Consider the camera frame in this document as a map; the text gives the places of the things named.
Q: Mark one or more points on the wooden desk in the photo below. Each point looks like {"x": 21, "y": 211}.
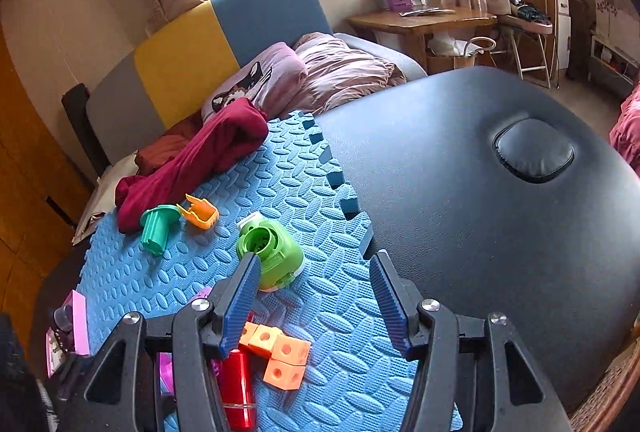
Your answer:
{"x": 425, "y": 19}

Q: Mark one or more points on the white low shelf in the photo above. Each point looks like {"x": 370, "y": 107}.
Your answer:
{"x": 615, "y": 67}

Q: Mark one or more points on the pink dog print pillow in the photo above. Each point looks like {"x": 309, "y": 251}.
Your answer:
{"x": 270, "y": 77}

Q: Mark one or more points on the blue foam puzzle mat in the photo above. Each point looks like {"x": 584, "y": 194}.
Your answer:
{"x": 310, "y": 222}

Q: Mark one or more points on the light green round toy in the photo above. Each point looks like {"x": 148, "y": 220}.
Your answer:
{"x": 280, "y": 257}

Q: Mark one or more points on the pink storage box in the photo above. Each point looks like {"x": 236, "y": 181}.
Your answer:
{"x": 80, "y": 327}

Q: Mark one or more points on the white narrow cabinet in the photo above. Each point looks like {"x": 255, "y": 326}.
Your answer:
{"x": 562, "y": 32}

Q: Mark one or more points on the pink duvet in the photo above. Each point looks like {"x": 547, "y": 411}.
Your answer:
{"x": 345, "y": 72}

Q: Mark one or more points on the white paper bag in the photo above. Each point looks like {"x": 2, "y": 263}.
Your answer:
{"x": 100, "y": 192}

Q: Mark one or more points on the black massage table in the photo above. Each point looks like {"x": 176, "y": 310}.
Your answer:
{"x": 475, "y": 237}

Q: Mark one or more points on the pink cloth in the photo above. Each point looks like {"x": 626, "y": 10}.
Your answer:
{"x": 627, "y": 127}

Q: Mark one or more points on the dark red blanket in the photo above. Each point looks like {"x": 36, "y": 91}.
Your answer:
{"x": 160, "y": 152}

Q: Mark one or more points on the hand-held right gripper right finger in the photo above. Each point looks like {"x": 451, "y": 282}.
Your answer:
{"x": 387, "y": 297}

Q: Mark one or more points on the red metal cylinder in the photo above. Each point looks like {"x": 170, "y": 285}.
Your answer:
{"x": 237, "y": 387}

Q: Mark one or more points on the wicker basket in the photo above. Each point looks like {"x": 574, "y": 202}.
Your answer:
{"x": 610, "y": 392}

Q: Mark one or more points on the orange linked snap cubes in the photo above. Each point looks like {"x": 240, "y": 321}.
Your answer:
{"x": 282, "y": 352}

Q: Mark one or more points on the grey yellow blue headboard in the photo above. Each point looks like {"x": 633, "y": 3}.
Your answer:
{"x": 175, "y": 62}

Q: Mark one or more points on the papers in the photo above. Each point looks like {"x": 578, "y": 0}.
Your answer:
{"x": 425, "y": 11}

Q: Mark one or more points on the maroon red cloth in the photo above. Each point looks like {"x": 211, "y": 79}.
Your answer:
{"x": 200, "y": 152}

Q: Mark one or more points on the wooden wardrobe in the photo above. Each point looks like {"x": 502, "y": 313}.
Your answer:
{"x": 30, "y": 162}

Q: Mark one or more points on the orange plastic toy piece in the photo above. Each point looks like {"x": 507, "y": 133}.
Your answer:
{"x": 202, "y": 214}

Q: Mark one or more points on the teal green toy plunger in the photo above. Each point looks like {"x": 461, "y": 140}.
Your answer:
{"x": 157, "y": 227}

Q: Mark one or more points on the white folding chair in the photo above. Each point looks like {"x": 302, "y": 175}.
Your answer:
{"x": 530, "y": 24}

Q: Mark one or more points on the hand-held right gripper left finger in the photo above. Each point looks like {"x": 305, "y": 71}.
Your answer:
{"x": 245, "y": 297}

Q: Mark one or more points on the black face hole cushion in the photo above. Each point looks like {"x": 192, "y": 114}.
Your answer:
{"x": 532, "y": 149}

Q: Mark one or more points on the purple toy piece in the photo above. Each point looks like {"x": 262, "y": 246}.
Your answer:
{"x": 166, "y": 372}

